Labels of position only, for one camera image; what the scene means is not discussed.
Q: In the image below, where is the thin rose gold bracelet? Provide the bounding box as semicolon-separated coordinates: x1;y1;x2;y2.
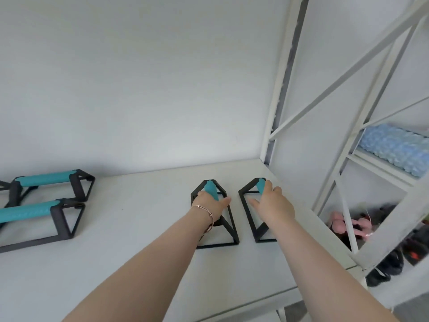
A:
191;205;215;241

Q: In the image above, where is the black teal push-up bar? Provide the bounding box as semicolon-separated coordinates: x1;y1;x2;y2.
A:
190;180;240;249
0;169;96;205
238;178;279;244
0;198;86;254

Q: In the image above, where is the white metal shelf rack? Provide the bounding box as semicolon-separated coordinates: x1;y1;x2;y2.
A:
259;0;429;322

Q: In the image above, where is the pink dumbbell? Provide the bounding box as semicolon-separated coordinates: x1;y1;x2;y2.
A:
350;215;375;239
329;211;352;236

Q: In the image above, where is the person's left forearm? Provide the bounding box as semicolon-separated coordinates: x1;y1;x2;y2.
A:
61;207;214;322

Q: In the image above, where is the person's right forearm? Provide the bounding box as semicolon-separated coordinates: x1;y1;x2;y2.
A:
270;222;400;322

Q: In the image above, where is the black and orange shoe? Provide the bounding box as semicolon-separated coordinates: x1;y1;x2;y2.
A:
399;222;429;266

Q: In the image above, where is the person's right hand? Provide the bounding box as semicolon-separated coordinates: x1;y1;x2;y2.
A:
249;186;296;232

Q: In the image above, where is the light blue foam roller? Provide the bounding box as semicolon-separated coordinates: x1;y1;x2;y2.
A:
355;123;429;178

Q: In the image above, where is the person's left hand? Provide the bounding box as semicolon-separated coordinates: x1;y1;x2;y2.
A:
192;191;232;226

